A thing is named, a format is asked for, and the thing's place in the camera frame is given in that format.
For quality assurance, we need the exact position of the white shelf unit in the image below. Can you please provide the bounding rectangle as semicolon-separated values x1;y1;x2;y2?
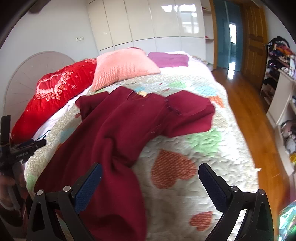
266;70;295;176

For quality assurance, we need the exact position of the purple folded cloth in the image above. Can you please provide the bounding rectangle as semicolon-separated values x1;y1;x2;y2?
148;52;189;68

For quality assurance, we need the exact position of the person's left hand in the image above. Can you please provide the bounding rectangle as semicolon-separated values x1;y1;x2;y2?
1;169;27;211

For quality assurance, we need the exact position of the dark red knit garment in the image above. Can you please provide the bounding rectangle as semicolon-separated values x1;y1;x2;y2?
35;86;215;240

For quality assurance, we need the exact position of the round grey headboard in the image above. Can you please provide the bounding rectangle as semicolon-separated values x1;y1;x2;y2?
4;51;75;127

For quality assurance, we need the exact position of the heart pattern quilt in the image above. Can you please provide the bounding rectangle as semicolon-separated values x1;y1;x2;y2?
25;59;258;240

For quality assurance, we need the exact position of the white bed sheet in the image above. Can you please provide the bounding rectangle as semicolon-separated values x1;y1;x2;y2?
32;85;92;141

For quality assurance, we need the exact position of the clothes pile on shelf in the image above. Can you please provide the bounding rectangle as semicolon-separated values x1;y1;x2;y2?
267;36;295;70

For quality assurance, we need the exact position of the white glossy wardrobe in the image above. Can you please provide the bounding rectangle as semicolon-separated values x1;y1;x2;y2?
87;0;206;60

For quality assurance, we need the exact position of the pink corduroy pillow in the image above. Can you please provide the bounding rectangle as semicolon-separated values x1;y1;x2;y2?
91;48;161;91

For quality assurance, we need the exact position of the red floral duvet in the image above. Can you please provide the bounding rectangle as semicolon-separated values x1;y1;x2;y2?
11;58;96;144

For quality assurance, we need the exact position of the wooden door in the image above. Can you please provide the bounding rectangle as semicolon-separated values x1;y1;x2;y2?
241;1;268;91

